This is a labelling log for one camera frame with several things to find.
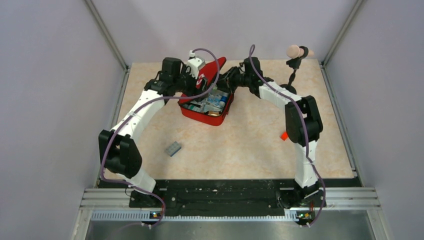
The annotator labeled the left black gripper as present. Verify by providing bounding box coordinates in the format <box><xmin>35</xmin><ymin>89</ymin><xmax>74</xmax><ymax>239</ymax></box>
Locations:
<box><xmin>172</xmin><ymin>64</ymin><xmax>208</xmax><ymax>102</ymax></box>

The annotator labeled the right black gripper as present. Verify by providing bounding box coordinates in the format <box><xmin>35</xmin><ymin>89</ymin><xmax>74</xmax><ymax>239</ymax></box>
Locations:
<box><xmin>212</xmin><ymin>66</ymin><xmax>252</xmax><ymax>94</ymax></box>

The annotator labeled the blue cotton swab bag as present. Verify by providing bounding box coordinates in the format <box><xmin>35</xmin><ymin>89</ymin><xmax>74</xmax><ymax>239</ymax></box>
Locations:
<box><xmin>199</xmin><ymin>90</ymin><xmax>230</xmax><ymax>108</ymax></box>

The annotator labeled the red black medicine kit bag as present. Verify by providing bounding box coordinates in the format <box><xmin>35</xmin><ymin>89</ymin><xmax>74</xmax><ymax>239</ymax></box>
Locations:
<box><xmin>177</xmin><ymin>56</ymin><xmax>235</xmax><ymax>127</ymax></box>

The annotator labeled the clear white cap bottle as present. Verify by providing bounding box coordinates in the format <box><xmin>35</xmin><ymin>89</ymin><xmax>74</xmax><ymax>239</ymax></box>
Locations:
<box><xmin>183</xmin><ymin>104</ymin><xmax>203</xmax><ymax>113</ymax></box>

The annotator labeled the amber medicine bottle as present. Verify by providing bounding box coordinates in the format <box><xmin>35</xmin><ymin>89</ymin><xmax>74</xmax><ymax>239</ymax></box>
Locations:
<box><xmin>207</xmin><ymin>111</ymin><xmax>222</xmax><ymax>117</ymax></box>

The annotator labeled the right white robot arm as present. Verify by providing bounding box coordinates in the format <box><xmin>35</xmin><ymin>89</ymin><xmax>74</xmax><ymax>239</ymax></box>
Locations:
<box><xmin>219</xmin><ymin>57</ymin><xmax>324</xmax><ymax>206</ymax></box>

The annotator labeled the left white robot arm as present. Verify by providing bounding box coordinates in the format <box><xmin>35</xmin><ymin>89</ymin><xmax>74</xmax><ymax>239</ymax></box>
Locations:
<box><xmin>98</xmin><ymin>56</ymin><xmax>206</xmax><ymax>207</ymax></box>

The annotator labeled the grey blue pill blister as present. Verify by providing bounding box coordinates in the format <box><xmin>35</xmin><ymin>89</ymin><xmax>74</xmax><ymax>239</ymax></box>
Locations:
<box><xmin>165</xmin><ymin>141</ymin><xmax>182</xmax><ymax>157</ymax></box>

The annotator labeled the black microphone stand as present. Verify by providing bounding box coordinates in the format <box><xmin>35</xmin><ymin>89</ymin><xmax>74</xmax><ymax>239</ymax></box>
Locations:
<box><xmin>280</xmin><ymin>44</ymin><xmax>315</xmax><ymax>94</ymax></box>

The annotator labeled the orange red block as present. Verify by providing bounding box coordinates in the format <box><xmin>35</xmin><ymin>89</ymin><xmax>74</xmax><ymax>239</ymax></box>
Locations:
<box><xmin>280</xmin><ymin>132</ymin><xmax>289</xmax><ymax>141</ymax></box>

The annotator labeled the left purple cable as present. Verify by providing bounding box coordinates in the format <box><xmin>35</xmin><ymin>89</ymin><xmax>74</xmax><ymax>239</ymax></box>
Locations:
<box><xmin>99</xmin><ymin>48</ymin><xmax>221</xmax><ymax>228</ymax></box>

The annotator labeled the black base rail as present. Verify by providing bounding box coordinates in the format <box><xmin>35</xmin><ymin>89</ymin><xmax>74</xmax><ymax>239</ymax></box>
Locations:
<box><xmin>129</xmin><ymin>178</ymin><xmax>327</xmax><ymax>218</ymax></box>

